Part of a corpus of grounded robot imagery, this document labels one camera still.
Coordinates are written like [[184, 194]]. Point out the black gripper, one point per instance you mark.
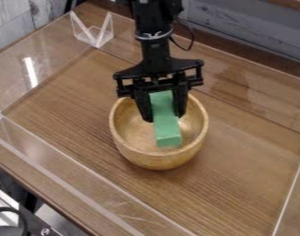
[[158, 72]]

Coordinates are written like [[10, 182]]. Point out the green rectangular block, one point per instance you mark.
[[165, 121]]

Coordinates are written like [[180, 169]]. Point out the brown wooden bowl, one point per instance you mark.
[[134, 138]]

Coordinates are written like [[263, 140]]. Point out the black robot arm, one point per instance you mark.
[[154, 16]]

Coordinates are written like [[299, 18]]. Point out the clear acrylic corner bracket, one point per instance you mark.
[[93, 35]]

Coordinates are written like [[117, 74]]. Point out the black metal table bracket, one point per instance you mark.
[[37, 226]]

